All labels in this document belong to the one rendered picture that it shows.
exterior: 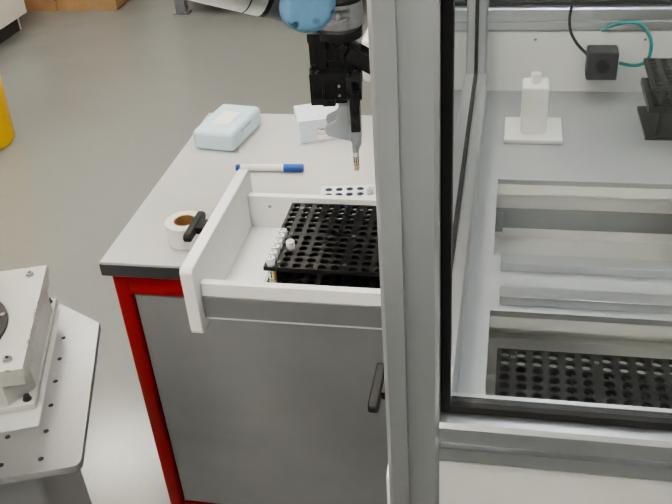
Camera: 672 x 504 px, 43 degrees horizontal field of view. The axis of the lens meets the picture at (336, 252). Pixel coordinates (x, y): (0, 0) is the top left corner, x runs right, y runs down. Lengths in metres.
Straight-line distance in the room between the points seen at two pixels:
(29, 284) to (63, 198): 2.08
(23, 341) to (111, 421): 1.11
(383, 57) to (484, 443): 0.31
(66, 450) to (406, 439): 0.61
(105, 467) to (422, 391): 1.66
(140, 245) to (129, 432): 0.86
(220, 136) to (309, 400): 0.58
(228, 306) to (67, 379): 0.26
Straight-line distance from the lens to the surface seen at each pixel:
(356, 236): 1.22
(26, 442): 1.21
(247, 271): 1.28
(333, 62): 1.37
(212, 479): 1.84
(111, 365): 2.52
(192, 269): 1.14
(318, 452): 1.70
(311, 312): 1.15
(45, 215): 3.35
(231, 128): 1.81
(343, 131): 1.41
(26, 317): 1.30
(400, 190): 0.53
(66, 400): 1.25
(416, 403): 0.65
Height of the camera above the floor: 1.55
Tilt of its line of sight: 33 degrees down
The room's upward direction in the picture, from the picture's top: 5 degrees counter-clockwise
